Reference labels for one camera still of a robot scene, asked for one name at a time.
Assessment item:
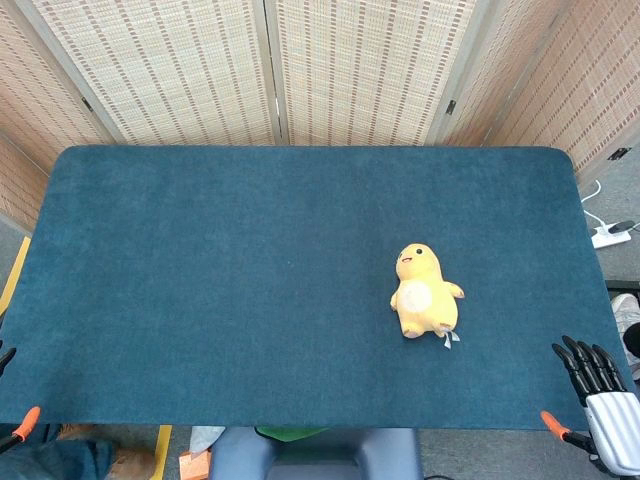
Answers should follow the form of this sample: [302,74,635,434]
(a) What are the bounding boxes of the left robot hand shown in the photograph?
[0,342,42,451]

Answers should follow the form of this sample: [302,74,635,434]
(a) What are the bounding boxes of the white power strip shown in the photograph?
[591,225,632,250]

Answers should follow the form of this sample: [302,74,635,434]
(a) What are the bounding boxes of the woven folding screen panel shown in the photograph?
[489,0,640,176]
[19,0,281,147]
[0,0,119,147]
[263,0,499,147]
[0,132,52,234]
[429,0,576,148]

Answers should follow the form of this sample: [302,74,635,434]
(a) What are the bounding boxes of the orange foam block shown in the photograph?
[178,449,212,480]

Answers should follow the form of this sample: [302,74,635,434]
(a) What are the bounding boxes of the white sneaker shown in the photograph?
[610,293,640,352]

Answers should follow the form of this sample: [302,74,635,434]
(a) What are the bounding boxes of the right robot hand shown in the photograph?
[539,335,640,476]

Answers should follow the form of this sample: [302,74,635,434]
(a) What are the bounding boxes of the blue-grey robot torso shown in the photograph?
[207,427,427,480]

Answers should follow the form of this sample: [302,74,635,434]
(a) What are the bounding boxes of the yellow plush duck toy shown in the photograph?
[389,242,466,352]

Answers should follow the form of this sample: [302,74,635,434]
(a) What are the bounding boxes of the yellow floor tape strip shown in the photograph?
[0,236,33,317]

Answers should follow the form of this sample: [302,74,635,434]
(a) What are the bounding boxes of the green cloth piece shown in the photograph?
[253,425,332,442]

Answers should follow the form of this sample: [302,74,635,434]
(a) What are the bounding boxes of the grey cloth piece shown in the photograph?
[188,425,227,455]

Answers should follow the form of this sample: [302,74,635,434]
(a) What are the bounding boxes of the blue table cloth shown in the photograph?
[0,144,636,434]

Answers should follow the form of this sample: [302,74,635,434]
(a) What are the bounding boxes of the teal crumpled cloth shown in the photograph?
[0,423,117,480]

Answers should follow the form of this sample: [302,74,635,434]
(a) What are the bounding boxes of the white power cable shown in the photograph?
[579,178,610,232]

